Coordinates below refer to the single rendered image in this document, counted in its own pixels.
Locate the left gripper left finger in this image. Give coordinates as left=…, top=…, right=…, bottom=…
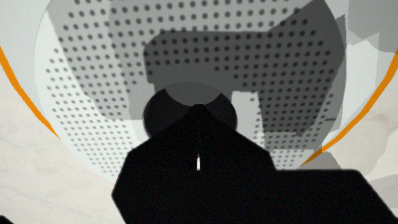
left=120, top=104, right=199, bottom=172

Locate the orange painted ring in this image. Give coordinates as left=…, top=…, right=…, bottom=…
left=0, top=47, right=398, bottom=167

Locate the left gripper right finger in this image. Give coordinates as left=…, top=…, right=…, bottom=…
left=199, top=104, right=276, bottom=170

